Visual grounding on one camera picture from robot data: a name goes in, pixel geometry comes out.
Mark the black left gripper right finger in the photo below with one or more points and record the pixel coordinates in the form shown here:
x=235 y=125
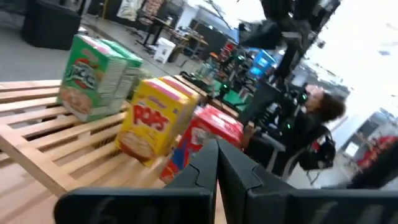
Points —
x=280 y=205

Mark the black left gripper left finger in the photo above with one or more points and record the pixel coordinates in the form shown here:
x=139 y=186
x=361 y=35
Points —
x=155 y=205

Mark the red Froot Loops cereal box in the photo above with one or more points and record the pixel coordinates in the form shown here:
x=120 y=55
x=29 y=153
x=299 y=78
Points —
x=231 y=124
x=180 y=152

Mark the yellow Corn Pops cereal box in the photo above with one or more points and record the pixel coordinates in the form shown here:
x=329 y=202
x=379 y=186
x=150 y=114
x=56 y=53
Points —
x=186 y=88
x=149 y=124

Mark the wooden slatted shelf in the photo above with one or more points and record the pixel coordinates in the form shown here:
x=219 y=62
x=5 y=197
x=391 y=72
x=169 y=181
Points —
x=46 y=137

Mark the green Apple Jacks cereal box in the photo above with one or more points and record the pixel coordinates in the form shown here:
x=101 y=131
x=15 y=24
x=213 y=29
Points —
x=87 y=77
x=132 y=67

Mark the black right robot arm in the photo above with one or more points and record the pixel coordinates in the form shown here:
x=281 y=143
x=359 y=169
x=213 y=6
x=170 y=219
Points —
x=289 y=59

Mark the blue crate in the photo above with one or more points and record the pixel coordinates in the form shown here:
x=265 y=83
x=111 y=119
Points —
x=262 y=62

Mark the black and red backpack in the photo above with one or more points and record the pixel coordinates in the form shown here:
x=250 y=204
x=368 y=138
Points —
x=320 y=152

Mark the person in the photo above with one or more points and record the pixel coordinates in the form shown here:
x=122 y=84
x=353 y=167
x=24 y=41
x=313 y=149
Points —
x=323 y=107

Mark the white bin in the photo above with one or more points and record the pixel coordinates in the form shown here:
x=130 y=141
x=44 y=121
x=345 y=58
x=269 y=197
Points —
x=164 y=49

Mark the black cabinet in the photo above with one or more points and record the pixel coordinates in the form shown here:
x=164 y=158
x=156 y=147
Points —
x=49 y=28

